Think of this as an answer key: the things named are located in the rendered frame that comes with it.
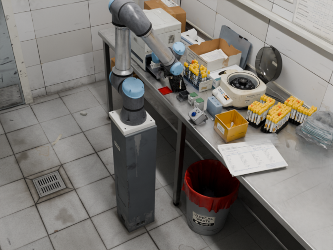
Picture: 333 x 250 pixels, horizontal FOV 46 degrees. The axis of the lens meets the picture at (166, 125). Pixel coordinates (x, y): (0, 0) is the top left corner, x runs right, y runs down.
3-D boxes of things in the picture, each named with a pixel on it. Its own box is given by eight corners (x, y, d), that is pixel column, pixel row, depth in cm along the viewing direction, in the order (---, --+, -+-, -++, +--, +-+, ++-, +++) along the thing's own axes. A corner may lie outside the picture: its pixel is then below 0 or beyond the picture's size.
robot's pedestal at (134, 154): (129, 232, 269) (125, 137, 214) (116, 212, 282) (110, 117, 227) (154, 221, 278) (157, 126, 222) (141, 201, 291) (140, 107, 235)
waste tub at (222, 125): (212, 128, 222) (214, 114, 215) (232, 122, 227) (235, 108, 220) (225, 143, 213) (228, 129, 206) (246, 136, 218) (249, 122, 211)
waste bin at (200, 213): (170, 210, 286) (172, 167, 257) (210, 191, 301) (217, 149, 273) (199, 250, 261) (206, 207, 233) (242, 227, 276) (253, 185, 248)
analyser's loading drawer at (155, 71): (141, 64, 269) (141, 57, 266) (150, 62, 272) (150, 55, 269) (156, 79, 256) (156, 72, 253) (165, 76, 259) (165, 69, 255)
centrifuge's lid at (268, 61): (260, 38, 238) (271, 38, 242) (249, 74, 253) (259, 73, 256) (281, 55, 223) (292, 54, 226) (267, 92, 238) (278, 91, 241)
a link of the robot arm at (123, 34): (118, 99, 218) (118, 3, 184) (107, 86, 228) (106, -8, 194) (138, 94, 223) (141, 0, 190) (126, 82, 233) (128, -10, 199)
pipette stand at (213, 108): (203, 111, 234) (205, 97, 228) (213, 108, 236) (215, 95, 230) (212, 121, 227) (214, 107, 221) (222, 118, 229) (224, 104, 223)
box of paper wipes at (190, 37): (176, 41, 301) (177, 25, 293) (188, 37, 306) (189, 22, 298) (194, 53, 288) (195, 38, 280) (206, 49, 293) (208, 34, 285)
